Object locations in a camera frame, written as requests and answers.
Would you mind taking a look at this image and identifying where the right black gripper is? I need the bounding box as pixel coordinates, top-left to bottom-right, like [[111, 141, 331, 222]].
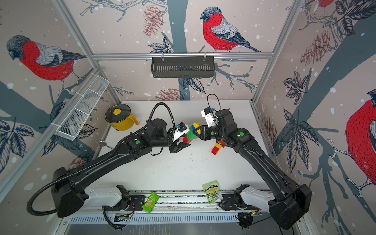
[[193, 123, 228, 140]]

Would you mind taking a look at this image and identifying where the green long lego brick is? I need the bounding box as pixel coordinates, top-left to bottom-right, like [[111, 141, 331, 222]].
[[187, 127, 197, 141]]

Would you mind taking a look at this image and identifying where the red square lego brick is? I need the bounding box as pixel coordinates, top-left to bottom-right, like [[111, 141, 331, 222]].
[[211, 147, 220, 155], [183, 137, 192, 144]]

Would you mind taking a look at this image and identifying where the green square lego brick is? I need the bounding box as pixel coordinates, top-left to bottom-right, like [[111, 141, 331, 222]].
[[186, 133, 195, 140]]

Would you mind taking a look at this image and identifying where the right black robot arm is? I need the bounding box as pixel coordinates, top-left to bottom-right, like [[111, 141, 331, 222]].
[[193, 107, 312, 230]]

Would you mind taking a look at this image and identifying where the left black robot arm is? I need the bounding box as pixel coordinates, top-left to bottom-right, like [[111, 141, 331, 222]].
[[26, 102, 190, 217]]

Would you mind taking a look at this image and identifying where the large green snack bag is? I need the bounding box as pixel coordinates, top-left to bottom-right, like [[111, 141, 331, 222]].
[[202, 180, 223, 205]]

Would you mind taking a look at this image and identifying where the small green snack packet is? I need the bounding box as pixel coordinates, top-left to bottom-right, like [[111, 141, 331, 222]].
[[142, 192, 160, 213]]

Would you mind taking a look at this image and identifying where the yellow pot with black lid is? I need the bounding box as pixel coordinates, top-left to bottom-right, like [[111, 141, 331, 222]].
[[105, 104, 139, 131]]

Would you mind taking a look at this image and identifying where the black hanging wire basket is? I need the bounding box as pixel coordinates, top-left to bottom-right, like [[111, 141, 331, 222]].
[[151, 56, 215, 78]]

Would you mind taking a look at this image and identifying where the white wire mesh basket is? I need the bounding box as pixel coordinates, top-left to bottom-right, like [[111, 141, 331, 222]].
[[55, 75, 110, 141]]

